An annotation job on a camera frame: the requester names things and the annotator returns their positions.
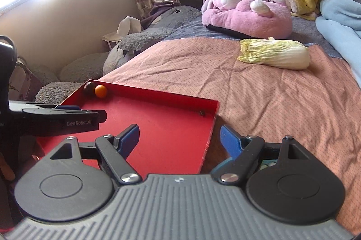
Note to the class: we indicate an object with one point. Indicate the light blue blanket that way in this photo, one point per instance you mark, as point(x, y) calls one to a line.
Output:
point(341, 22)

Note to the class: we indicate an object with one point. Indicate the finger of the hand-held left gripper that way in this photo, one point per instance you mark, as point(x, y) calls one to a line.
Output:
point(66, 107)

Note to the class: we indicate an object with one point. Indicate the pink plush toy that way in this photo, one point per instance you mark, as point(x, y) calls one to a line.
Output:
point(248, 20)

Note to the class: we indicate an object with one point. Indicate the napa cabbage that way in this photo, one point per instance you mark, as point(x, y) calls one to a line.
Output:
point(276, 55)

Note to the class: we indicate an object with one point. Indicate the dark purple cherry tomato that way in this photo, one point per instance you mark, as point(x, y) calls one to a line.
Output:
point(89, 86)

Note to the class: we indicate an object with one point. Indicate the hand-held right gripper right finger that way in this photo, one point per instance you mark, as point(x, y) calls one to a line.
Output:
point(230, 141)

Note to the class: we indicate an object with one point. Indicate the patterned paper bag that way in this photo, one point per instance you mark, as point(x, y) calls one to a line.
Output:
point(26, 79)

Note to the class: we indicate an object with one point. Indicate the pink dotted quilt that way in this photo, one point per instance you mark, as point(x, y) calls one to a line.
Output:
point(268, 104)

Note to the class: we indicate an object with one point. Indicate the grey fluffy cushion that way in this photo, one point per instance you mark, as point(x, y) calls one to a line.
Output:
point(81, 67)
point(56, 91)

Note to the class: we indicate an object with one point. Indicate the orange cherry tomato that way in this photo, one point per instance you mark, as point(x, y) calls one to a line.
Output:
point(101, 91)

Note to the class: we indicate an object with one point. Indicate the red rectangular tray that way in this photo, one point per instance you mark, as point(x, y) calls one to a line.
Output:
point(158, 130)

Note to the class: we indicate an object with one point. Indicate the grey plush toy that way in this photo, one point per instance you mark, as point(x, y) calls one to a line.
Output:
point(158, 36)

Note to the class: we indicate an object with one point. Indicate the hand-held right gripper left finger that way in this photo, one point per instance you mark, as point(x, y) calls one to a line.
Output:
point(128, 138)

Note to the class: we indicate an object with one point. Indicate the grey-blue bed sheet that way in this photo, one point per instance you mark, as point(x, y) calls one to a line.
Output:
point(191, 31)

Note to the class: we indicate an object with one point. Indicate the blue flower print bowl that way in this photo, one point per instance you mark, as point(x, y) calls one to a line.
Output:
point(217, 167)

